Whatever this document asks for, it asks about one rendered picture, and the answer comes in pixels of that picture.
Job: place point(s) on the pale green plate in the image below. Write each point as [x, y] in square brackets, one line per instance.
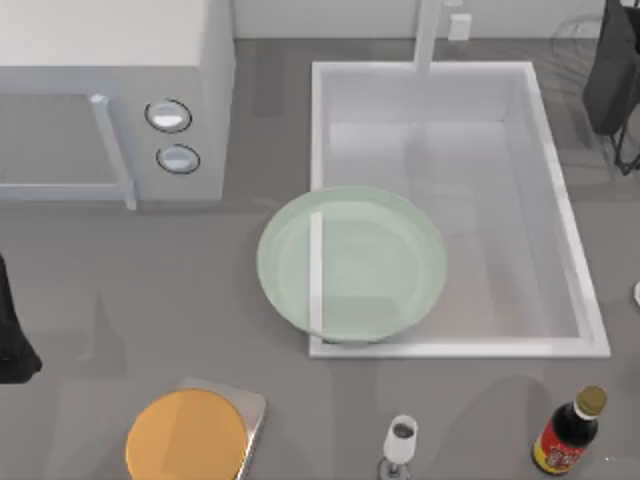
[380, 260]

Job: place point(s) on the small microwave knob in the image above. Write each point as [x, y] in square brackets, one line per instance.
[177, 159]

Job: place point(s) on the white sink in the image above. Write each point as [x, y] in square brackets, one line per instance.
[500, 210]

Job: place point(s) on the large microwave knob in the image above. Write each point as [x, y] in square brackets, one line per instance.
[168, 115]

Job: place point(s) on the white wine glass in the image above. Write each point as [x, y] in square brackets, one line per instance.
[400, 440]

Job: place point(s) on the tall white tap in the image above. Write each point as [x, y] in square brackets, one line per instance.
[426, 35]

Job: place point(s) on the orange round disc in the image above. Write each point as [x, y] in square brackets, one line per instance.
[186, 436]

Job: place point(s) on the pale microwave oven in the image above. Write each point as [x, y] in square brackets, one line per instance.
[100, 55]

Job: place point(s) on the dark sauce bottle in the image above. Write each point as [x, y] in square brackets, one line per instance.
[567, 435]

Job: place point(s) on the white round object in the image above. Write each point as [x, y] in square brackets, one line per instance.
[637, 293]

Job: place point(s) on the white wall socket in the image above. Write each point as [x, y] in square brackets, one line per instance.
[459, 26]

